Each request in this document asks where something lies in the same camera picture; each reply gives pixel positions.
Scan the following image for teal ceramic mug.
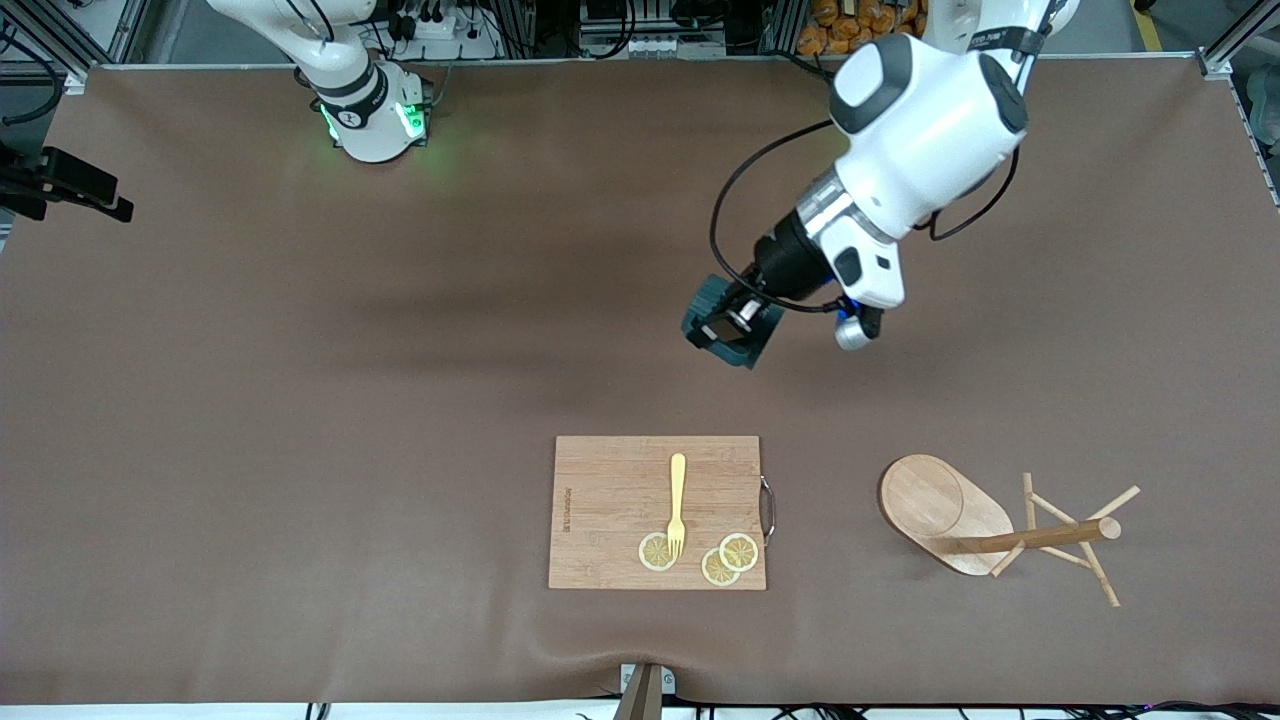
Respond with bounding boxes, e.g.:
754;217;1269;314
682;275;787;370

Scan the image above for wooden mug tree rack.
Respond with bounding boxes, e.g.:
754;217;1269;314
878;454;1142;609

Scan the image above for yellow plastic fork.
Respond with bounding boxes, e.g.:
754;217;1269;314
667;453;688;561

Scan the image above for bamboo cutting board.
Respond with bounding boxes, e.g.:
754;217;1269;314
548;435;776;591

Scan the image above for orange snack packets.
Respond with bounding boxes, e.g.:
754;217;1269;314
797;0;931;57

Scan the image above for brown table cover mat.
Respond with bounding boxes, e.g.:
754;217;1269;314
0;55;1280;707

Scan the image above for white power strip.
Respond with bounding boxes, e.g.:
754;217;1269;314
385;0;501;63

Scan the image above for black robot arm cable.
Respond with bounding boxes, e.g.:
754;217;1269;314
710;120;1023;316

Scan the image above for aluminium frame post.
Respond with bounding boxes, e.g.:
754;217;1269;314
1195;0;1280;81
0;0;91;96

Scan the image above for metal table edge bracket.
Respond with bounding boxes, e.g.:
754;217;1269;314
612;662;677;720

